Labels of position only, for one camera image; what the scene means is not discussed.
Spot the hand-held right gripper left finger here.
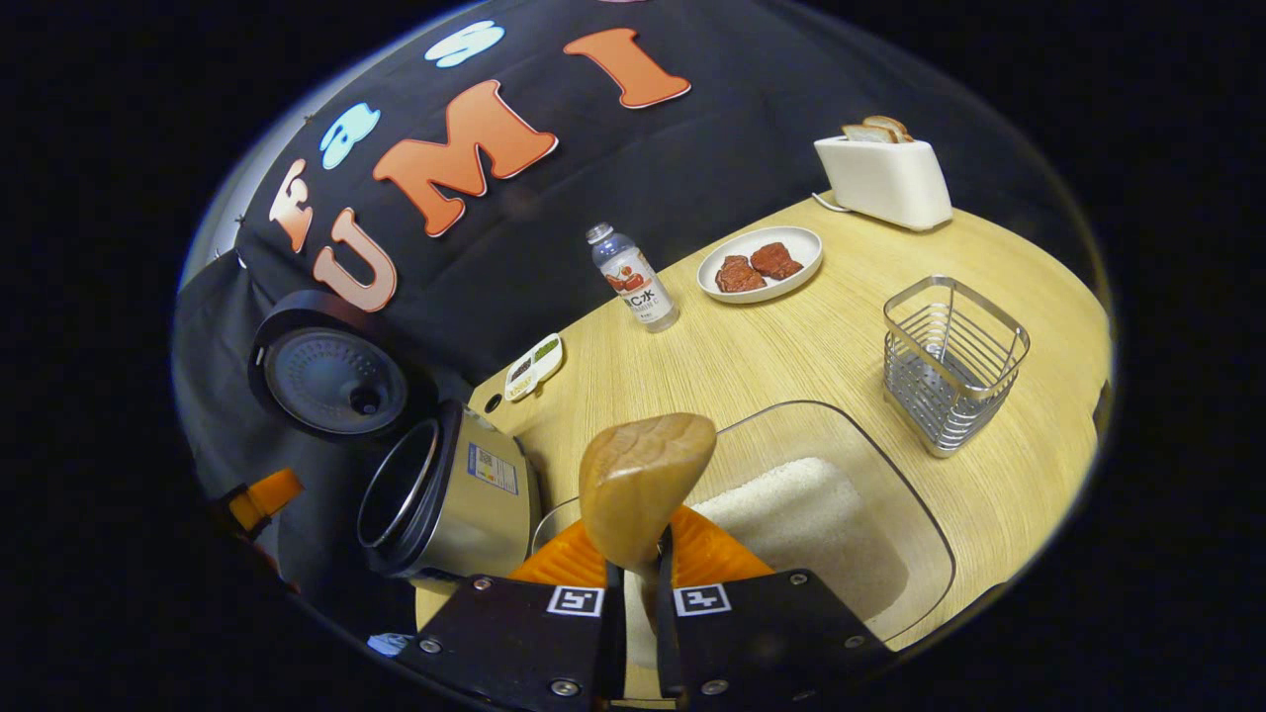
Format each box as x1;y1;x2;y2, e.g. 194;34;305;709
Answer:
396;521;628;712

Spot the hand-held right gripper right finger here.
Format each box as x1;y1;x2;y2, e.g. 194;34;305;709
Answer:
656;504;897;711

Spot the wooden spoon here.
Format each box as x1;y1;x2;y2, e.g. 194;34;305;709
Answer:
579;413;718;649

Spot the dark grey rice cooker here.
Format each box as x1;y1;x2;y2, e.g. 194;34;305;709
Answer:
247;290;543;586

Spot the metal wire chopstick holder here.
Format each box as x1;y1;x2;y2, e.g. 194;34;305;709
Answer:
882;275;1032;459

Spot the clear rice container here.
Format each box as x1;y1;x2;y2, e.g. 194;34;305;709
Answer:
529;400;956;652

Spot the white divided grain dish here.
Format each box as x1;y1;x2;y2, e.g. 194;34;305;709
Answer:
502;333;566;402

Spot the clear drink bottle red label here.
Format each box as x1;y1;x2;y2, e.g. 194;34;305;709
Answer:
586;222;681;333

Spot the red meat piece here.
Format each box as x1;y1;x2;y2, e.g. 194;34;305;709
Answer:
750;241;805;281
714;255;769;294

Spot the white round plate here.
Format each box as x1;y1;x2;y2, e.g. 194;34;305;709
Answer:
697;226;824;304

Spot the white toaster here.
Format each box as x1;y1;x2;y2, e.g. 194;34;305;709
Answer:
813;135;953;232

